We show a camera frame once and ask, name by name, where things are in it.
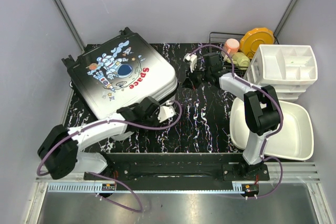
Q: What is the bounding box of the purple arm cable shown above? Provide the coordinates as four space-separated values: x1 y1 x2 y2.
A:
36 100 183 213
193 44 284 200

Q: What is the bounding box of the yellow plate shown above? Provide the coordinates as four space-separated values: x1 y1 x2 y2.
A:
239 27 275 59

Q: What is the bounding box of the white black space suitcase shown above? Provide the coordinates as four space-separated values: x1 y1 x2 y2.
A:
62 28 178 121

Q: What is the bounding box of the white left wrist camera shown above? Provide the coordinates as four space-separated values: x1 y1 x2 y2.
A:
157 105 175 123

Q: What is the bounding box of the white plastic basin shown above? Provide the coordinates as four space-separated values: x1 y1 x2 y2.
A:
229 98 314 161

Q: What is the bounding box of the white drawer organizer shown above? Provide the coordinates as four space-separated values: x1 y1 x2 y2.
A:
244 44 318 102

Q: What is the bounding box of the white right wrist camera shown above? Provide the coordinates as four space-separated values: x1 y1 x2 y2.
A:
183 54 197 73

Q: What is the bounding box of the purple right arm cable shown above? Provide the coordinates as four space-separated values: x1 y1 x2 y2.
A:
193 44 284 200

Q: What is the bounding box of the aluminium rail frame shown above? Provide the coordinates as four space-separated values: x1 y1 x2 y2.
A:
25 162 335 223

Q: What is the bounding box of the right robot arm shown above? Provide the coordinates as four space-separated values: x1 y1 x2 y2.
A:
183 53 283 180

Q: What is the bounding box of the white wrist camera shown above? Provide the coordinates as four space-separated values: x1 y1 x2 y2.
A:
183 54 197 73
157 105 175 123

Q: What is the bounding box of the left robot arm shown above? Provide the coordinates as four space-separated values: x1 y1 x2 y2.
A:
37 97 174 180

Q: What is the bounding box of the black wire dish rack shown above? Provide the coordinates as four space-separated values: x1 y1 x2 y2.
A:
209 31 250 74

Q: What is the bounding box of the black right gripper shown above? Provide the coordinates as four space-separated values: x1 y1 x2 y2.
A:
182 64 212 90

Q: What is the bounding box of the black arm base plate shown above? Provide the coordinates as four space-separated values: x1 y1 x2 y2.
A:
100 153 270 182

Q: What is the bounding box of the pink plastic cup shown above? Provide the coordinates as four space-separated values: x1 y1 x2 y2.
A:
224 38 240 55

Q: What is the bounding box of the green plastic cup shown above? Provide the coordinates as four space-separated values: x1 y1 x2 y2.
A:
232 52 250 70

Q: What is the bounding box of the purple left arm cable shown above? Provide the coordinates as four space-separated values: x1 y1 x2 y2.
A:
36 100 183 213

